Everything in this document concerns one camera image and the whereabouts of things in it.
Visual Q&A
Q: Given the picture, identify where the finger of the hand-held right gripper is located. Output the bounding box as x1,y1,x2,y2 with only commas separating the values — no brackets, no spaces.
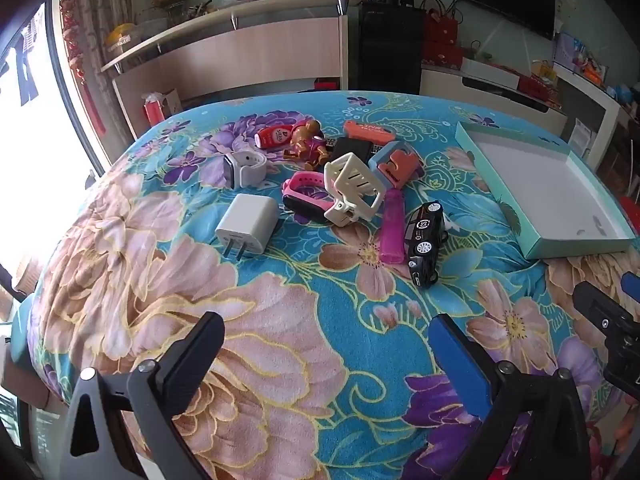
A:
622,271,640,306
572,281,640,401

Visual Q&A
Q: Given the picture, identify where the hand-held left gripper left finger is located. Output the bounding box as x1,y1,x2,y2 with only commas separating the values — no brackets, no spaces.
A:
57,311,226,480

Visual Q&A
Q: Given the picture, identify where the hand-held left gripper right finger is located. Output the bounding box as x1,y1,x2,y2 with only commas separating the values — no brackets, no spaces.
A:
429,313,606,480

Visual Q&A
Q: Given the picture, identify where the black toy car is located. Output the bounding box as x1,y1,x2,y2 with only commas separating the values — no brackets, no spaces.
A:
404,201,446,289

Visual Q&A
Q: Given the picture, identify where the teal cardboard box lid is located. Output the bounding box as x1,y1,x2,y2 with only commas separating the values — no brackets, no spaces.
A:
454,121,637,260

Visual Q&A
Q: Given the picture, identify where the translucent pink stick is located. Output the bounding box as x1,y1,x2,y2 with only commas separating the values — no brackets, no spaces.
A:
378,189,407,265

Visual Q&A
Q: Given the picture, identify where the white charger plug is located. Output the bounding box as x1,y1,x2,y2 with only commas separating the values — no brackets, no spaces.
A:
215,193,281,261

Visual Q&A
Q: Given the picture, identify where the salmon and blue plastic toy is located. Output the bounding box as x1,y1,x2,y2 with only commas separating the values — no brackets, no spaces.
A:
369,141,420,188

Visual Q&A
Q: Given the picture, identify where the white smartwatch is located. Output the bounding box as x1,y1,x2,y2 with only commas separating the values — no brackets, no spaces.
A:
221,147,271,190

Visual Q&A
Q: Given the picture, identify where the cream plastic phone holder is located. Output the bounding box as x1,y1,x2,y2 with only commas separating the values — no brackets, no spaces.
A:
322,152,388,228

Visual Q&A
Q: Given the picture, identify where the black cube adapter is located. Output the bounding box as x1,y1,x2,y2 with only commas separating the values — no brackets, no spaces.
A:
330,137,376,166

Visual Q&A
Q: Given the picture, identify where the small red white bottle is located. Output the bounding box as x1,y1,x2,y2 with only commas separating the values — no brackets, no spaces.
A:
254,125,296,150

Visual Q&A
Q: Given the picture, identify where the pink brown toy dog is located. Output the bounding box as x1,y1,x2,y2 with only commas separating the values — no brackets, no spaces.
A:
284,119,333,171

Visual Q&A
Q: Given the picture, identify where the floral blue blanket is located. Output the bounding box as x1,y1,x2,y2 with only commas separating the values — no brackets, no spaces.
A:
27,89,640,480

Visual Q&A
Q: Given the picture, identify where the white printed paper sheet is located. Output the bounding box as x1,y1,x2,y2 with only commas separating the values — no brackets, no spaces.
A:
570,119,593,153

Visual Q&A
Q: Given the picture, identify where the teal chair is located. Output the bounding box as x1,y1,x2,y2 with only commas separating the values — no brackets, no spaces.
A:
10,292,38,366

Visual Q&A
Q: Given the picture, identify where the white side desk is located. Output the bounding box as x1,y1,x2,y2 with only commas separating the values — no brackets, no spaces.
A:
552,67,636,171

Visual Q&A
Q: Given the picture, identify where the flat red box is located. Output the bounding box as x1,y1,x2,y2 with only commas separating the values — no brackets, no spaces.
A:
517,74,558,103

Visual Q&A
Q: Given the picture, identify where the white flat box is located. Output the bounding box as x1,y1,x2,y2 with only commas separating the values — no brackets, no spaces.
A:
460,57,521,86

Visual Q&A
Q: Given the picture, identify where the red tissue box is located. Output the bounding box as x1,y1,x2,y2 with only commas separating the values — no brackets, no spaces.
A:
141,92,166,126

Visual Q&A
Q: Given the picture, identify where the beige paper bag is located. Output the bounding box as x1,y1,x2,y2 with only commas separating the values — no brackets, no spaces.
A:
160,89,183,116

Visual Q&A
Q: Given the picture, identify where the white tv stand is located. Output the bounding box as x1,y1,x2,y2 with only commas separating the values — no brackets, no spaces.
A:
420,60,568,136

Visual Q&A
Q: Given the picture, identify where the red gift box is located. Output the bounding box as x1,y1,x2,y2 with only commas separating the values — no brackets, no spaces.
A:
422,42,463,68

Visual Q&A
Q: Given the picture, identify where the curved wooden shelf unit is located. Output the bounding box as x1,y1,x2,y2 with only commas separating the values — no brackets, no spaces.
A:
100,0,366,141

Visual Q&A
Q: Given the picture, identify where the black water dispenser cabinet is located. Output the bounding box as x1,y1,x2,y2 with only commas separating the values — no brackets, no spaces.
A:
356,0,423,95

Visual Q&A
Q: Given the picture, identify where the yellow item on shelf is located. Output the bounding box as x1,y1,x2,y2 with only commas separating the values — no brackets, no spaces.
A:
105,22,138,53

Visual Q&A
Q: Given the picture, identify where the red hanging ornament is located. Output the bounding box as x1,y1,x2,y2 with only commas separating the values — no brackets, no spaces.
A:
60,0,107,133

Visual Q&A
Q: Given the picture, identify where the beige patterned curtain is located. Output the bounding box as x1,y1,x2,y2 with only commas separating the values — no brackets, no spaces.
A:
77,0,136,131

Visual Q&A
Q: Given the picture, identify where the wall calendar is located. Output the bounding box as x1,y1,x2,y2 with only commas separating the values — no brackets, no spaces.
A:
552,32,576,71

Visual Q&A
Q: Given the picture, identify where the red gift bag with handles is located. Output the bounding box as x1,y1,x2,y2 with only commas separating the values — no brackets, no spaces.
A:
422,0,463,46

